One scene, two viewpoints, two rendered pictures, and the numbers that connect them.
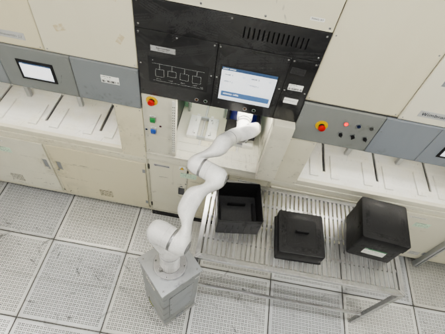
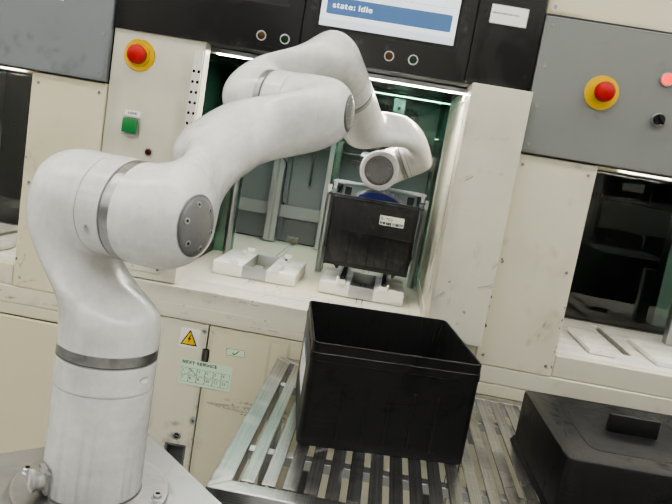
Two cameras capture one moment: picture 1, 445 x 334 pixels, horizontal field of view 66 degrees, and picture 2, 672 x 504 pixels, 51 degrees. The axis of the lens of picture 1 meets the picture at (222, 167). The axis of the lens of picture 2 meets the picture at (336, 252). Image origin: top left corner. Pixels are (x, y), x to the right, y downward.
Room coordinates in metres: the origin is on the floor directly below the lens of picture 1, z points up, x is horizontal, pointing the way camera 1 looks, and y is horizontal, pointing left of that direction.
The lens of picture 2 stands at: (-0.09, -0.13, 1.25)
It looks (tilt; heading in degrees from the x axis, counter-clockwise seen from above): 9 degrees down; 5
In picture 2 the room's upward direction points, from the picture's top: 10 degrees clockwise
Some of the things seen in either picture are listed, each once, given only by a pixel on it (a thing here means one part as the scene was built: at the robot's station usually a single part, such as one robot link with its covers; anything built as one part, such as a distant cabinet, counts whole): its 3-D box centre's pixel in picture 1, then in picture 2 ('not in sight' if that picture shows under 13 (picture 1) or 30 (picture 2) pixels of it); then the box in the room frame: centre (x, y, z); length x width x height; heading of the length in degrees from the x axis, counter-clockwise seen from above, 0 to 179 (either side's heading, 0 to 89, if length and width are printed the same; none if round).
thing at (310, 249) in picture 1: (299, 235); (625, 454); (1.02, -0.56, 0.83); 0.29 x 0.29 x 0.13; 3
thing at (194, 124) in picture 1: (202, 127); (261, 264); (1.69, 0.20, 0.89); 0.22 x 0.21 x 0.04; 1
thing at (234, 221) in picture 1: (238, 207); (379, 375); (1.11, -0.15, 0.85); 0.28 x 0.28 x 0.17; 10
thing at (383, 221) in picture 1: (375, 230); not in sight; (1.13, -1.03, 0.89); 0.29 x 0.29 x 0.25; 87
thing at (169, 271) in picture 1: (169, 258); (99, 423); (0.70, 0.19, 0.85); 0.19 x 0.19 x 0.18
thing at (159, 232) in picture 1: (164, 239); (98, 251); (0.71, 0.22, 1.07); 0.19 x 0.12 x 0.24; 71
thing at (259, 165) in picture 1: (220, 110); (309, 234); (1.82, 0.10, 0.98); 0.95 x 0.88 x 1.95; 1
